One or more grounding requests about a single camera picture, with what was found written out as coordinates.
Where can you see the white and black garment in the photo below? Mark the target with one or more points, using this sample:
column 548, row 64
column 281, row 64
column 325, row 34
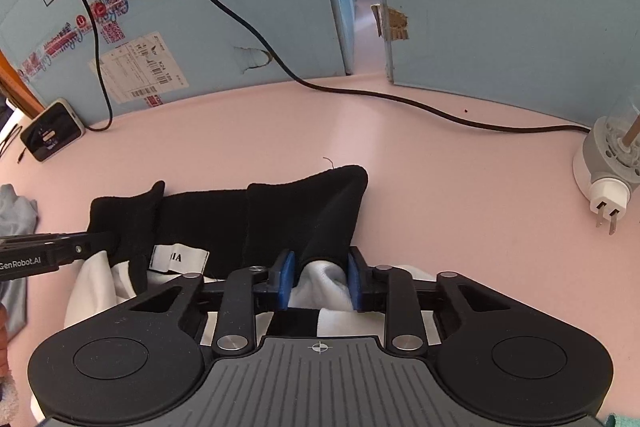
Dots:
column 210, row 217

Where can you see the orange box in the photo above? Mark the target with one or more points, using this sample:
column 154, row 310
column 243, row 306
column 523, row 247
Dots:
column 15, row 87

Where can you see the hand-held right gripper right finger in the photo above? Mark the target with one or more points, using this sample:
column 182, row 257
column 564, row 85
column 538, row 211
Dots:
column 356, row 282

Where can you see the white plug adapter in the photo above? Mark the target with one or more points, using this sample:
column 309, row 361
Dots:
column 607, row 192

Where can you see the light blue cardboard box right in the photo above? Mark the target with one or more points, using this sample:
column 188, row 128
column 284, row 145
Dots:
column 500, row 32

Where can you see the green t-shirt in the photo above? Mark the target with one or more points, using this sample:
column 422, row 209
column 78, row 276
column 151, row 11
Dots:
column 617, row 422

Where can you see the light blue cardboard box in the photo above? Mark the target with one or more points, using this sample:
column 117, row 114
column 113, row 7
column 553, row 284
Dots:
column 500, row 32
column 225, row 7

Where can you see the white smart display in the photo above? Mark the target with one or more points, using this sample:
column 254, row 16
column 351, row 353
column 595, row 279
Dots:
column 52, row 132

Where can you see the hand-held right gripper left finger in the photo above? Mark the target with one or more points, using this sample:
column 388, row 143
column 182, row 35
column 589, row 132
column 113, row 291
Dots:
column 286, row 282

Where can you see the light blue cardboard box left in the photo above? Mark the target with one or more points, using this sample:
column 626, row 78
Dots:
column 225, row 7

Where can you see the white shipping label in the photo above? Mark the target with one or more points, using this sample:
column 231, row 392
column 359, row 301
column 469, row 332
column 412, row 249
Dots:
column 135, row 72

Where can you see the grey-blue sweatshirt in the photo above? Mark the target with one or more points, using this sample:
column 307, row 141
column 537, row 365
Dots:
column 15, row 212

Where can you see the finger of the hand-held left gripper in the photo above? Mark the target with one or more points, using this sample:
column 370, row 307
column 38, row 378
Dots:
column 85, row 248

